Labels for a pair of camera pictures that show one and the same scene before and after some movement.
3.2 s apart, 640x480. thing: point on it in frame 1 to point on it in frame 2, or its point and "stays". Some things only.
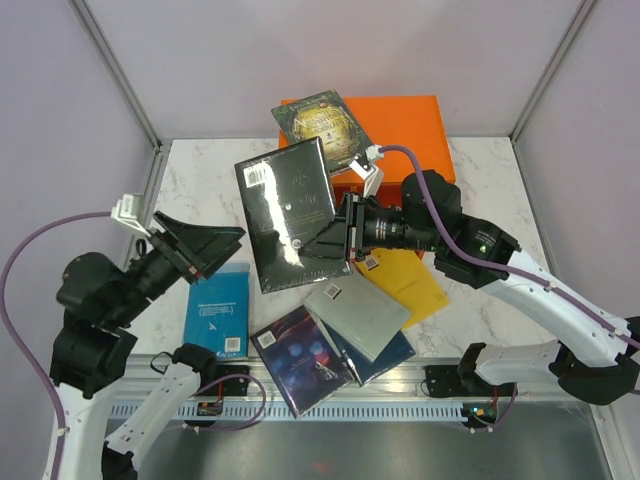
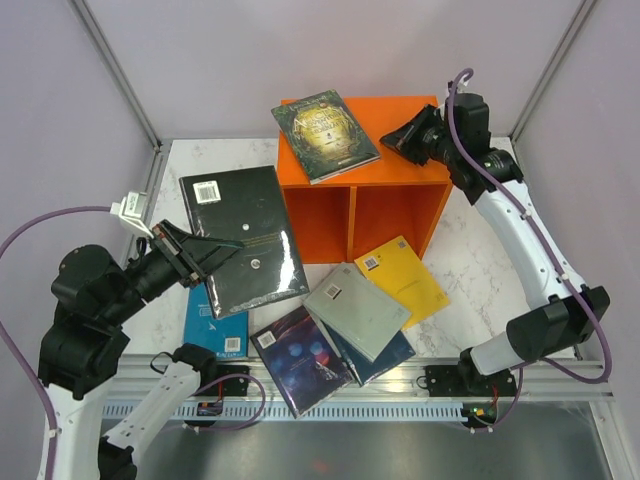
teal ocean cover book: (218, 314) stays
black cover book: (288, 197) to (246, 205)
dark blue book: (366, 370) stays
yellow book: (403, 277) stays
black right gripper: (331, 242) to (404, 139)
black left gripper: (181, 239) stays
